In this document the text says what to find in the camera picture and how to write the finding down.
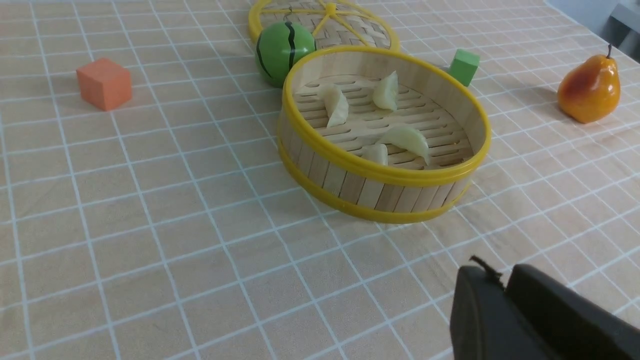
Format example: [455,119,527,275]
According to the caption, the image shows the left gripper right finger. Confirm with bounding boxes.
[506,263,640,360]

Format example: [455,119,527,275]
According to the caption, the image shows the bamboo steamer tray yellow rims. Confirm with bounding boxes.
[276,46,492,224]

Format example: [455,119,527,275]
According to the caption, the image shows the woven bamboo steamer lid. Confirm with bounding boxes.
[247,0,401,51]

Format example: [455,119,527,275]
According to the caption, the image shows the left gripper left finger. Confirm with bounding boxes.
[449,255,562,360]

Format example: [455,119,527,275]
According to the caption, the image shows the white dumpling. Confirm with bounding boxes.
[361,143,389,166]
[375,125,431,166]
[372,71,399,112]
[318,84,349,128]

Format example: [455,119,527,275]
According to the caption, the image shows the green foam cube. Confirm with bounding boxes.
[447,48,480,87]

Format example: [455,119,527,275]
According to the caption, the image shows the green watermelon toy ball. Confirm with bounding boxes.
[254,20,317,88]

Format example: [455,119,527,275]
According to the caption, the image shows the orange yellow toy pear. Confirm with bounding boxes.
[557,43,621,125]

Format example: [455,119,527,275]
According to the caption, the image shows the orange foam cube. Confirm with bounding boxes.
[76,57,133,112]

